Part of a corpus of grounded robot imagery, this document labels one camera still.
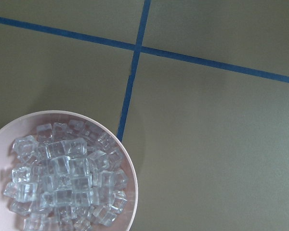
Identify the pile of clear ice cubes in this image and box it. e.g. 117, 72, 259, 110
3, 119, 128, 231

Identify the pink bowl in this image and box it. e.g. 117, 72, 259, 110
0, 110, 138, 231

